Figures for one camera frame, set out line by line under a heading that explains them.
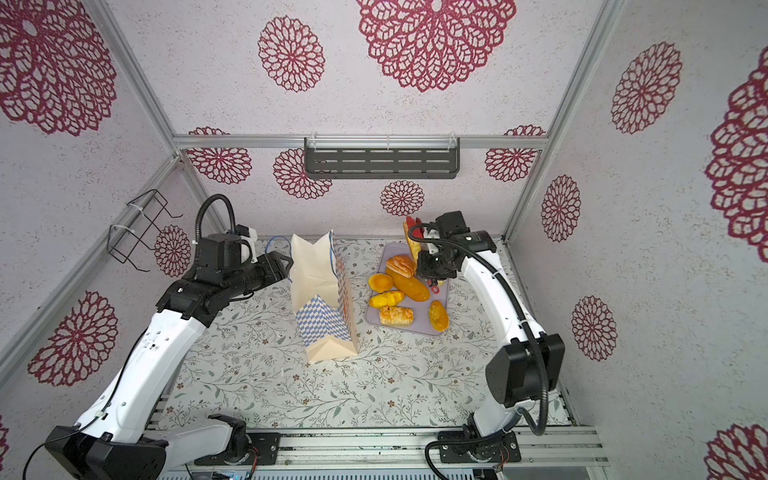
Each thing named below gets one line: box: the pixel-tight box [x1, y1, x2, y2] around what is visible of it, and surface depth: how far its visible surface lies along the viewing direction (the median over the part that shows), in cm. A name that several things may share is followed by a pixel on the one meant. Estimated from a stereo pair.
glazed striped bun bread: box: [386, 254, 416, 279], surface depth 104 cm
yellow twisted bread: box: [368, 290, 405, 309], surface depth 101 cm
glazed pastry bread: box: [379, 306, 415, 327], surface depth 96 cm
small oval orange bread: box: [429, 300, 449, 332], surface depth 94 cm
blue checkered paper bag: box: [290, 230, 359, 364], surface depth 85 cm
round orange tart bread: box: [368, 273, 393, 293], surface depth 104 cm
